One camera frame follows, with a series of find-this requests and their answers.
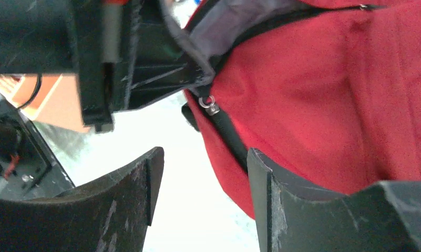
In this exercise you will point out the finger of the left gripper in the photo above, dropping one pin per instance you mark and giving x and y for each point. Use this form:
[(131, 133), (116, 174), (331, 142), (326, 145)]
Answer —
[(164, 58)]

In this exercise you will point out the red student backpack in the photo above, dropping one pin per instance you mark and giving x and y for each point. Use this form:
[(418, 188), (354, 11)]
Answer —
[(326, 89)]

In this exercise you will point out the orange plastic file organizer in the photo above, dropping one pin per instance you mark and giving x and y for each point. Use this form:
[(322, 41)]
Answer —
[(57, 102)]

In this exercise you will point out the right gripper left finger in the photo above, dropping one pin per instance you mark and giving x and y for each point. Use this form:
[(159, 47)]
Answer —
[(110, 213)]

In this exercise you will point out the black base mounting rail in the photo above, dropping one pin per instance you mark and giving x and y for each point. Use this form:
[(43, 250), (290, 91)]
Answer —
[(28, 168)]

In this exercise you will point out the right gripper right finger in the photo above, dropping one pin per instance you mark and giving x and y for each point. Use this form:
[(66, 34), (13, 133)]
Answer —
[(294, 214)]

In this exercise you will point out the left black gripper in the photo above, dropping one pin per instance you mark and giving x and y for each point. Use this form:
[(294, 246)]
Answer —
[(87, 38)]

